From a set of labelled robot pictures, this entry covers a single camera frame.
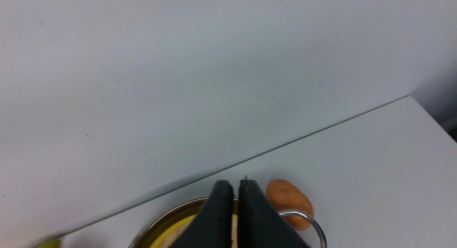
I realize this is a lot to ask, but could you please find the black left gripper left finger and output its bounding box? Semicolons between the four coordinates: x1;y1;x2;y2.
171;180;234;248

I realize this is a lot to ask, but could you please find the bamboo steamer basket yellow rim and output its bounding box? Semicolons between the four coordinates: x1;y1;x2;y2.
150;214;238;248

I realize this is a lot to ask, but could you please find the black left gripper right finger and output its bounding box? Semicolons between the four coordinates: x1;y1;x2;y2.
237;179;310;248

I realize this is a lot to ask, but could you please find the stainless steel two-handled pot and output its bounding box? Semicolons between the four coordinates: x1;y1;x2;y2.
128;197;328;248

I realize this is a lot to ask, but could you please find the yellow toy banana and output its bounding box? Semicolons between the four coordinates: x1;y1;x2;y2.
36;239;61;248

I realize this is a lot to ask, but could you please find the brown toy potato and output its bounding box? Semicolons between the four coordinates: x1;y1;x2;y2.
266;179;315;218

